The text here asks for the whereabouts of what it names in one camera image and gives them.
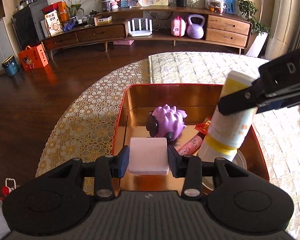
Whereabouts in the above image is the pink small suitcase toy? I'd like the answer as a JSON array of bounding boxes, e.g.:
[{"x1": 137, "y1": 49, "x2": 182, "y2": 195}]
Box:
[{"x1": 171, "y1": 16, "x2": 187, "y2": 37}]

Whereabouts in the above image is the orange gift box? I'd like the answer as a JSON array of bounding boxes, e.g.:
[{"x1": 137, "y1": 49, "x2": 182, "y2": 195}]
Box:
[{"x1": 18, "y1": 44, "x2": 48, "y2": 71}]

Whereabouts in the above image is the cream quilted table mat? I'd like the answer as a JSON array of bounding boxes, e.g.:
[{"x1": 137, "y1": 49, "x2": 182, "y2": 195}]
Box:
[{"x1": 148, "y1": 51, "x2": 300, "y2": 239}]

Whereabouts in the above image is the purple spiky sheep toy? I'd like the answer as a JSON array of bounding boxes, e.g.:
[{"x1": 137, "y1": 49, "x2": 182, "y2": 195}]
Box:
[{"x1": 146, "y1": 104, "x2": 187, "y2": 142}]

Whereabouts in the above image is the white yellow cylindrical bottle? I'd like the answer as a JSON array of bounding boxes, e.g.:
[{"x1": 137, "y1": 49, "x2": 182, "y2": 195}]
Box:
[{"x1": 198, "y1": 71, "x2": 257, "y2": 162}]

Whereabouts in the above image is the pink small tube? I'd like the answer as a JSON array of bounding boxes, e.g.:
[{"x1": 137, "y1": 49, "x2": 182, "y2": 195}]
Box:
[{"x1": 177, "y1": 134, "x2": 204, "y2": 156}]

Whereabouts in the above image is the wooden TV cabinet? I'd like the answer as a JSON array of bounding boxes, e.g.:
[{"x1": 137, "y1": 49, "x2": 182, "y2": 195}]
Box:
[{"x1": 41, "y1": 6, "x2": 252, "y2": 57}]

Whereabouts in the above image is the white wifi router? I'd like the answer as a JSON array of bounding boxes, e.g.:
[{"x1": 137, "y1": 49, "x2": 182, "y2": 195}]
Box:
[{"x1": 127, "y1": 18, "x2": 153, "y2": 37}]

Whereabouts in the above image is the gold floral lace tablecloth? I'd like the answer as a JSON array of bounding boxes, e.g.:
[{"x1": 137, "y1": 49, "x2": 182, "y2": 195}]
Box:
[{"x1": 36, "y1": 58, "x2": 150, "y2": 196}]

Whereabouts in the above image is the red snack packet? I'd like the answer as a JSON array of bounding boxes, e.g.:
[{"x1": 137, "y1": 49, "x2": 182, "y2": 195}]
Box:
[{"x1": 194, "y1": 117, "x2": 211, "y2": 135}]

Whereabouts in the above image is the purple kettlebell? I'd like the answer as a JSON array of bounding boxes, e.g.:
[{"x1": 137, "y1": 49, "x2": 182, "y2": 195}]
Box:
[{"x1": 187, "y1": 14, "x2": 205, "y2": 39}]

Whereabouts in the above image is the blue picture card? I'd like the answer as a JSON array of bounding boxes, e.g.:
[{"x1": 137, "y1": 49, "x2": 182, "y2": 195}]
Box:
[{"x1": 224, "y1": 0, "x2": 236, "y2": 14}]

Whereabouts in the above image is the black mini fridge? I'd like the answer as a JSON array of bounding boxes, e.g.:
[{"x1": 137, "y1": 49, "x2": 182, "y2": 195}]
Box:
[{"x1": 12, "y1": 0, "x2": 48, "y2": 50}]

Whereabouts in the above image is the dark blue trash bin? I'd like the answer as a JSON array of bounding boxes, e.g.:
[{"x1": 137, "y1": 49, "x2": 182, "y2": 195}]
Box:
[{"x1": 2, "y1": 55, "x2": 19, "y2": 77}]

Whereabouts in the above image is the white planter with tree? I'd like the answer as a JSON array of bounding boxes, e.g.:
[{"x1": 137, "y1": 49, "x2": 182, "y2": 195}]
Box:
[{"x1": 238, "y1": 0, "x2": 270, "y2": 57}]

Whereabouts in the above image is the yellow white snack box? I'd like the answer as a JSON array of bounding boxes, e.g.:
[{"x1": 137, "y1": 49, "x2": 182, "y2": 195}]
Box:
[{"x1": 45, "y1": 10, "x2": 62, "y2": 36}]

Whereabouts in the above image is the pale pink rectangular block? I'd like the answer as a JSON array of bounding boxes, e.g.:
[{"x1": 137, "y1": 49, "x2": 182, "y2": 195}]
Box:
[{"x1": 128, "y1": 138, "x2": 169, "y2": 175}]

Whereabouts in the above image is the plastic bag of fruit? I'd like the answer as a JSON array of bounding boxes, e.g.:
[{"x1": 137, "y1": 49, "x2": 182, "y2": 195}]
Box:
[{"x1": 208, "y1": 0, "x2": 225, "y2": 14}]

